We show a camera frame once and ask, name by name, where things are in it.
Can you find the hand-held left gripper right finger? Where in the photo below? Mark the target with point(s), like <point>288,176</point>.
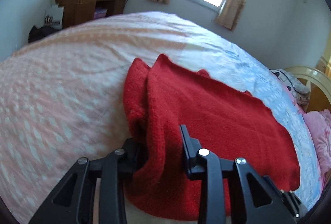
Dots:
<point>188,146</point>

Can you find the cream wooden headboard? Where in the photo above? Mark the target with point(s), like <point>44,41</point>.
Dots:
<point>318,89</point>

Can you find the black jacket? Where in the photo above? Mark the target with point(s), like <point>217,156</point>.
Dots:
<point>42,34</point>

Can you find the grey and white pillow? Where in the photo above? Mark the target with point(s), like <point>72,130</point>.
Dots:
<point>297,87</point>

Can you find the pink quilt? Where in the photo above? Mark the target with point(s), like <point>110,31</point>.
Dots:
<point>319,136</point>

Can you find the red knitted sweater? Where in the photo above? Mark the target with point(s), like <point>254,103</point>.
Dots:
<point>206,110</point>

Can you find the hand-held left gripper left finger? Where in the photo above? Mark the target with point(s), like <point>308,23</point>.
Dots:
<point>129,156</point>

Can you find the bed with polka-dot sheet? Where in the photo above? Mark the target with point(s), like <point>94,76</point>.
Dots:
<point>64,84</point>

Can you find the white paper bag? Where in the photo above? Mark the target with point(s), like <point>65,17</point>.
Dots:
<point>54,16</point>

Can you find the brown wooden desk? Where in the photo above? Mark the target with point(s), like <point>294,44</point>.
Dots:
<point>77,6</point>

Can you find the stack of boxes in desk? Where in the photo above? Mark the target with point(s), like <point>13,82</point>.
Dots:
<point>100,13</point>

